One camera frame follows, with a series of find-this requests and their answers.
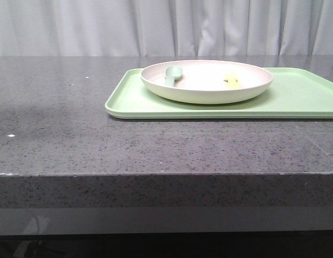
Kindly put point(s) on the white round plate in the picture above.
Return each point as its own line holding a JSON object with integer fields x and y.
{"x": 203, "y": 82}

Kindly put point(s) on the yellow plastic fork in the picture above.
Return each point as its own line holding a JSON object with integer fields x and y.
{"x": 232, "y": 80}

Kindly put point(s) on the light green spoon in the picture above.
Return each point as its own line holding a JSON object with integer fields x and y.
{"x": 172, "y": 74}

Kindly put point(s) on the light green tray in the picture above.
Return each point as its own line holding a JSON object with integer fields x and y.
{"x": 294, "y": 93}

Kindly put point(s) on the white curtain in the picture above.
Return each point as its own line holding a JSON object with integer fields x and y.
{"x": 165, "y": 28}

